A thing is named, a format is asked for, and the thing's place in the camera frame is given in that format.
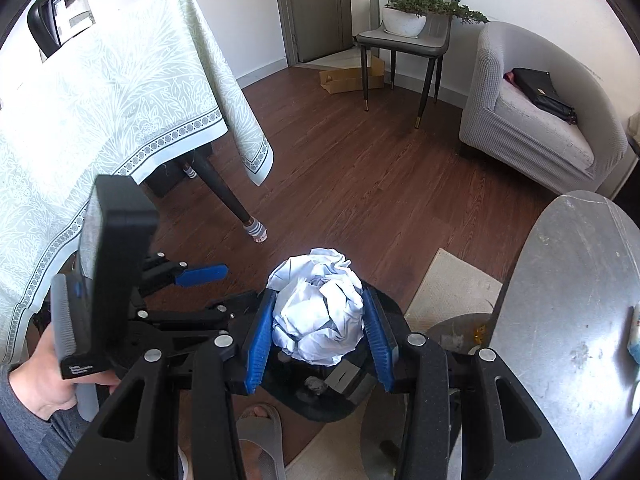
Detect grey armchair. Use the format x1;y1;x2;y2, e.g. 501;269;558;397
459;21;629;196

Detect grey dining chair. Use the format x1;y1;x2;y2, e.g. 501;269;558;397
356;0;455;130

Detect person's left hand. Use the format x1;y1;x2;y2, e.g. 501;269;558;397
10;327;122;422

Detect grey slipper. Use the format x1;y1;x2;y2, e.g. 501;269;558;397
235;402;286;480

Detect flat cardboard box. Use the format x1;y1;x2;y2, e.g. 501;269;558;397
320;55;386;95

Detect person's grey trousers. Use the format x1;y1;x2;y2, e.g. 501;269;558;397
0;365;93;480

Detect white paper ball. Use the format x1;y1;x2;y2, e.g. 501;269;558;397
266;247;366;367

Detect beige floor mat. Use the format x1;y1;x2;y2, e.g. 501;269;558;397
282;247;503;480

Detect table with patterned cloth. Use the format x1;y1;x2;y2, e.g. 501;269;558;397
0;0;275;366

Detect grey green door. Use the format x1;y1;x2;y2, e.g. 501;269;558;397
271;0;373;64

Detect black table leg with sock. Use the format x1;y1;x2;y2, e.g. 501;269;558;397
187;152;268;244

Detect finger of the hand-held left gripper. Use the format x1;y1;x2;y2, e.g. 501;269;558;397
131;290;263;349
142;252;231;296

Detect black glossy chair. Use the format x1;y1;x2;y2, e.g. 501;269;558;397
27;0;97;63

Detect blue white wipes packet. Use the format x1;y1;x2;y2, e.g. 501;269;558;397
627;305;640;357

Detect black handbag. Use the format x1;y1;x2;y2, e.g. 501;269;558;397
511;67;578;126

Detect black trash bin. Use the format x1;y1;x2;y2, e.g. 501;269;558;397
260;282;407;423

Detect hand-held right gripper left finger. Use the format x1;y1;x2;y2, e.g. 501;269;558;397
57;289;277;480

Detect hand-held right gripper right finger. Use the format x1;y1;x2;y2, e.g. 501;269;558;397
361;287;583;480

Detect potted plant in white pot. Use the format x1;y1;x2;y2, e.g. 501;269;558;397
382;0;490;38

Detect person's bare foot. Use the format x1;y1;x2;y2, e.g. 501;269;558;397
239;404;275;423

